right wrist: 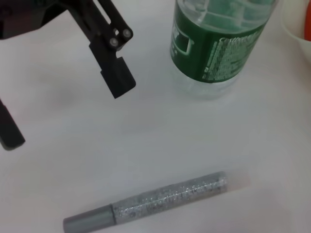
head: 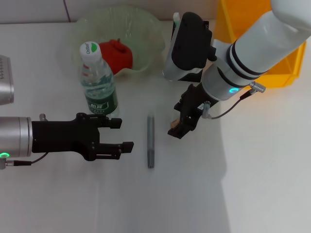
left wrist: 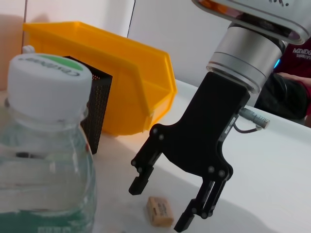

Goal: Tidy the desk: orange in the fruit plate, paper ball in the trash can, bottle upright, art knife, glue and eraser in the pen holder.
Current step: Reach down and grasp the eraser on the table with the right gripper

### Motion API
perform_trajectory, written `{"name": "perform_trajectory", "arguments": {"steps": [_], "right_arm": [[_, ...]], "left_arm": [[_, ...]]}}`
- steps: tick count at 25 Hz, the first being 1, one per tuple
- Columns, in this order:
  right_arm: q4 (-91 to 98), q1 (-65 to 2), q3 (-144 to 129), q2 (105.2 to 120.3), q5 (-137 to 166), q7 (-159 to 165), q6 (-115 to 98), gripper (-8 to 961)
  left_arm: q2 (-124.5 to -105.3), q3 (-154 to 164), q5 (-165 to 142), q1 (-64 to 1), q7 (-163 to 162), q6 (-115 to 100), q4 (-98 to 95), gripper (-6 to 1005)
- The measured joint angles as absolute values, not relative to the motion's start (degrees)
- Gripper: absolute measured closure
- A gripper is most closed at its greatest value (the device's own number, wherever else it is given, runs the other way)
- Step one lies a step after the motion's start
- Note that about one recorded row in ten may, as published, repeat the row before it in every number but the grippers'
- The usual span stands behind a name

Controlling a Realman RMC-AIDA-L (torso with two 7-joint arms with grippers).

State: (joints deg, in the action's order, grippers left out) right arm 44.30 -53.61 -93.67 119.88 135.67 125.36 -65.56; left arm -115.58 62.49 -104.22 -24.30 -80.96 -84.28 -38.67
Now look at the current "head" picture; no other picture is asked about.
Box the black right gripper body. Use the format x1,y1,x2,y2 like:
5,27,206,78
180,83,219,131

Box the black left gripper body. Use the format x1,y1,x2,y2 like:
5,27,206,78
31,113,101,162

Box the grey glitter pen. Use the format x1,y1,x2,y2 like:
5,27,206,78
146,116,156,169

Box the green label water bottle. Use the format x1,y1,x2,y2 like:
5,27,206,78
78,41,120,119

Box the red orange fruit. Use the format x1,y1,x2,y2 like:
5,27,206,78
99,38,134,75

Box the black mesh pen holder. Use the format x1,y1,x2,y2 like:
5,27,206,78
171,20,210,83

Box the green glass fruit plate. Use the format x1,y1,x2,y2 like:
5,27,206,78
72,6,166,78

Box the yellow plastic bin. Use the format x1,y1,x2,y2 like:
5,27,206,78
215,0,307,88

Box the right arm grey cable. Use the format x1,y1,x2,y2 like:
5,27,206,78
201,82,267,120

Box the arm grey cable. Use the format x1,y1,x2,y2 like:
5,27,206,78
201,82,267,120
0,152,48,170

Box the left arm grey cable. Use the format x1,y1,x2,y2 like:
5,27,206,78
0,152,48,170

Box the black grey right wrist camera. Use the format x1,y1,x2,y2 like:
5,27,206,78
162,11,217,82

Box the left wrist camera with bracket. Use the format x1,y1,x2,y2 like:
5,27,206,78
0,54,15,107

